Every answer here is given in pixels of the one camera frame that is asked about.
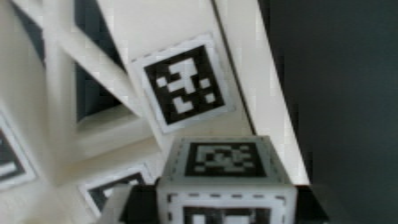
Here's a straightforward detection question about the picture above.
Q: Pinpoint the white chair back frame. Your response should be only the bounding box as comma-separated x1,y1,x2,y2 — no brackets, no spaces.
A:
0,0,309,224

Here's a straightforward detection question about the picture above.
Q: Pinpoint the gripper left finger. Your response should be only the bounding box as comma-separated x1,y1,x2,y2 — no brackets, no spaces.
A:
95,183,159,224

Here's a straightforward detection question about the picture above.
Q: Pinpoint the small white tagged cube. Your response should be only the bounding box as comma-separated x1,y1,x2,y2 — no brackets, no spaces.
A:
156,136,296,224

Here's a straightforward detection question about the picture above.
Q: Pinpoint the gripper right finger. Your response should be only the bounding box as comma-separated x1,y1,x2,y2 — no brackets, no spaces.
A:
294,186,346,224

